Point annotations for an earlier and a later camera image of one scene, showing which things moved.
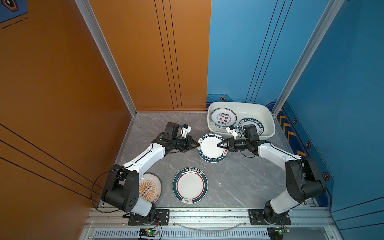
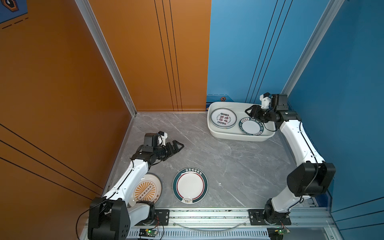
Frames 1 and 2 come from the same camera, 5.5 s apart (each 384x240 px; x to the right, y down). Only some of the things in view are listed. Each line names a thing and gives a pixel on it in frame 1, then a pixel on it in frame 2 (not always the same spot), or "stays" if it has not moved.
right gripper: [231, 144] -> [251, 114]
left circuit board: [148, 232] stays
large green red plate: [190, 185] stays
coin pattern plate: [223, 117] stays
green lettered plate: [208, 151] -> [251, 126]
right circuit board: [279, 231] stays
